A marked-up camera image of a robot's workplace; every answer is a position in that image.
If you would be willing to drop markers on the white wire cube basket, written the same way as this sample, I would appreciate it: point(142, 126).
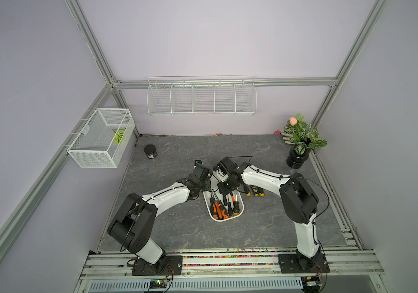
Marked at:
point(94, 147)

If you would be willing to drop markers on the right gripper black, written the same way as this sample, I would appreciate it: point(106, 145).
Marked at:
point(222, 189)

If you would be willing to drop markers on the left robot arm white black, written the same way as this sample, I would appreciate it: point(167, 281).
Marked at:
point(133, 223)

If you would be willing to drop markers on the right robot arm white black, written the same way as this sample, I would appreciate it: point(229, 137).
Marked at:
point(299, 200)

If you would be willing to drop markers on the yellow black brown-shaft screwdriver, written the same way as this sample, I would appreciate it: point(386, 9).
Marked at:
point(255, 190)

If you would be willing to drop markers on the white perforated cable duct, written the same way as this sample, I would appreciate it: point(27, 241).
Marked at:
point(196, 285)

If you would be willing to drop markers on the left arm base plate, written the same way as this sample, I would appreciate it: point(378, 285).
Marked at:
point(170, 265)

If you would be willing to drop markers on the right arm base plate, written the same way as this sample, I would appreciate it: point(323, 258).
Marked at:
point(298, 263)

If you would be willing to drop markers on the small black jar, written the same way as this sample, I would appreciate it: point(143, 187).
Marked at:
point(151, 151)

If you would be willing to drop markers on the artificial green potted plant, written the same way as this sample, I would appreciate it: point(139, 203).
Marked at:
point(303, 137)

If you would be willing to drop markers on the green object in basket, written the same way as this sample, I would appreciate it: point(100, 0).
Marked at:
point(119, 133)

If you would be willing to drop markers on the long white wire wall basket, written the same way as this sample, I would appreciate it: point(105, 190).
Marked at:
point(228, 99)

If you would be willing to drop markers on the small orange black screwdriver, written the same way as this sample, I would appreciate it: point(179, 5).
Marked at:
point(236, 205)

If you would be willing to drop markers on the white plastic storage box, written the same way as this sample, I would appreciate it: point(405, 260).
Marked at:
point(226, 200)

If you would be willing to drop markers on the aluminium frame rail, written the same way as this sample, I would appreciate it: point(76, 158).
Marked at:
point(220, 80)

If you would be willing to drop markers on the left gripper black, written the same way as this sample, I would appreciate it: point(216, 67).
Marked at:
point(208, 187)

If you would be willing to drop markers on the orange black large screwdriver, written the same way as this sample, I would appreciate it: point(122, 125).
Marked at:
point(217, 210)

